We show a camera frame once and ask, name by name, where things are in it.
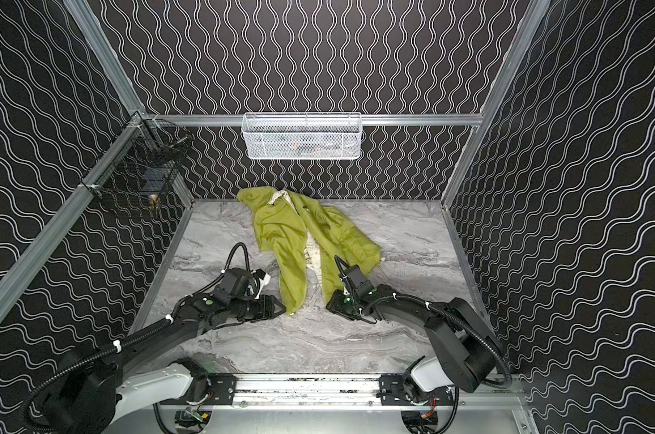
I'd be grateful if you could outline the green zip-up jacket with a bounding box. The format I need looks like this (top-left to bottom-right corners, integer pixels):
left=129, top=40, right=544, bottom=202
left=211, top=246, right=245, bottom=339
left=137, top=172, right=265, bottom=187
left=237, top=186, right=382, bottom=315

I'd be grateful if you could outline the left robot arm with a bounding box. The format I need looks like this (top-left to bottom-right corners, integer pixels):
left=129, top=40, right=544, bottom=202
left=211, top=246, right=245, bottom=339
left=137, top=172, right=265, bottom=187
left=21, top=255, right=287, bottom=433

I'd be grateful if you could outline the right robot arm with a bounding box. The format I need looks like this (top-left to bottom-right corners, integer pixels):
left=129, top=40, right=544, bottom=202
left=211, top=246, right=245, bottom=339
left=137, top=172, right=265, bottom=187
left=327, top=256, right=514, bottom=401

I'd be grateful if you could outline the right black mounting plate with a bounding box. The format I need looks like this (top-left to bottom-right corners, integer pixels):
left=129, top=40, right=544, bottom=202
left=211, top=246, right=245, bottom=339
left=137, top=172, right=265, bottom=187
left=376, top=374, right=454, bottom=406

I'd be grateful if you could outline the black mounting plate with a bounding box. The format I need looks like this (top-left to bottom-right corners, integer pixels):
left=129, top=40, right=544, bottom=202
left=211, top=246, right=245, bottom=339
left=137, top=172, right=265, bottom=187
left=162, top=374, right=238, bottom=406
left=376, top=374, right=454, bottom=406

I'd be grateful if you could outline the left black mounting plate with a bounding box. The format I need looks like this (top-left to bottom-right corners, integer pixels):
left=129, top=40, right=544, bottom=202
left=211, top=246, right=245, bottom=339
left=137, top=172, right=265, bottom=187
left=162, top=374, right=238, bottom=406

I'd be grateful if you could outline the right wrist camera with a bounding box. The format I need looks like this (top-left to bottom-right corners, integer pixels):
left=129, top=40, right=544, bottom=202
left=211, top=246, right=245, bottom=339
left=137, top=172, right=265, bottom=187
left=343, top=265, right=374, bottom=302

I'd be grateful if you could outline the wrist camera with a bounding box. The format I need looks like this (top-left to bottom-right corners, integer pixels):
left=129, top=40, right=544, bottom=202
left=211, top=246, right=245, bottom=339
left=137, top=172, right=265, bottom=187
left=215, top=268, right=271, bottom=301
left=343, top=265, right=374, bottom=302

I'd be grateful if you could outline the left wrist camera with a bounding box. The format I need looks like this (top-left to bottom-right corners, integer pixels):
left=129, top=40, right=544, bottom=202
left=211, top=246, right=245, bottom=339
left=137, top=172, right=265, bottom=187
left=215, top=268, right=271, bottom=301

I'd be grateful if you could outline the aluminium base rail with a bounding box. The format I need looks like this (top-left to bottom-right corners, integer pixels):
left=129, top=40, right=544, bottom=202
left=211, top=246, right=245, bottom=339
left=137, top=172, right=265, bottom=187
left=88, top=373, right=524, bottom=410

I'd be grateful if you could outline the white mesh wall basket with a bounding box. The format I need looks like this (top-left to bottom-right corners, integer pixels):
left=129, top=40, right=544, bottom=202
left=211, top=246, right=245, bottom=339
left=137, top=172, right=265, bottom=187
left=242, top=112, right=363, bottom=160

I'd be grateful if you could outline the black wire wall basket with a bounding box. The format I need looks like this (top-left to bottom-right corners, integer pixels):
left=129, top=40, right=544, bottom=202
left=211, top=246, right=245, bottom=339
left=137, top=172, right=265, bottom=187
left=86, top=119, right=193, bottom=220

